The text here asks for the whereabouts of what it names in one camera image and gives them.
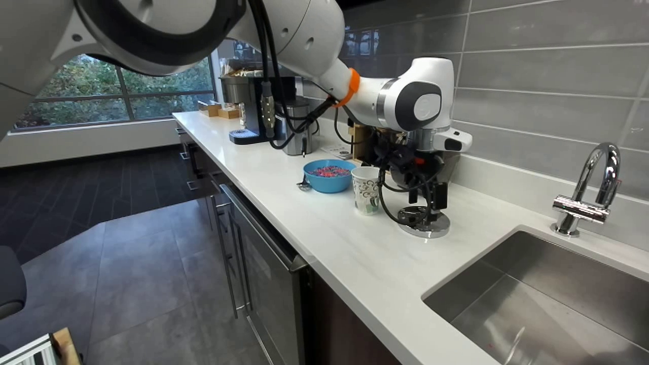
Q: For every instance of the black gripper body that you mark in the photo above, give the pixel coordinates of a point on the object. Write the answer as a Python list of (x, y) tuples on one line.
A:
[(417, 165)]

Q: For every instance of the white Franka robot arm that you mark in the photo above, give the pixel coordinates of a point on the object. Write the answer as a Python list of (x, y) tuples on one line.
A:
[(203, 32)]

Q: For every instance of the white patterned paper cup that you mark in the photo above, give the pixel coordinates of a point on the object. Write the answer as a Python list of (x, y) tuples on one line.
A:
[(366, 192)]

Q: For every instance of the blue bowl with candy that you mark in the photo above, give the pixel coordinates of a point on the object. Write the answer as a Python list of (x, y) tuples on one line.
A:
[(328, 175)]

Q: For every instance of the dark metal spoon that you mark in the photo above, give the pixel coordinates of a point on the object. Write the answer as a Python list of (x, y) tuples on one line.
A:
[(302, 183)]

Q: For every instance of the steel canister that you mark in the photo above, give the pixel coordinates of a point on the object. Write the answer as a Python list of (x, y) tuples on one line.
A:
[(301, 138)]

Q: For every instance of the chrome curved faucet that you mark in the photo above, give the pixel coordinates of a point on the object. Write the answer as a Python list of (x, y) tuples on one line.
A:
[(586, 195)]

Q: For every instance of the stainless steel sink basin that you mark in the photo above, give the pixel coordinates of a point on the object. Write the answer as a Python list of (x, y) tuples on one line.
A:
[(547, 304)]

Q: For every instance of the stainless steel dishwasher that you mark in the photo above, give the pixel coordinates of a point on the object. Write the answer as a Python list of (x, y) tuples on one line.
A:
[(264, 285)]

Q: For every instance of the black coffee machine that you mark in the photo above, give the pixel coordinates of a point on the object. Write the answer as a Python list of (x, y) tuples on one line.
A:
[(249, 108)]

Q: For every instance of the small brown boxes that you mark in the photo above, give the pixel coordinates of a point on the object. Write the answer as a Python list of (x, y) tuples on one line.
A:
[(223, 110)]

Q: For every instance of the large window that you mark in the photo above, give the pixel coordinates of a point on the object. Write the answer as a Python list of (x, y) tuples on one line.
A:
[(102, 93)]

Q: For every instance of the dark office chair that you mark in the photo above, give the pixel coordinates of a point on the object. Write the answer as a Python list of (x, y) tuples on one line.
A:
[(10, 281)]

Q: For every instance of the wooden pallet frame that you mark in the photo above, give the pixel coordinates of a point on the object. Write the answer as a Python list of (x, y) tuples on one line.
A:
[(47, 347)]

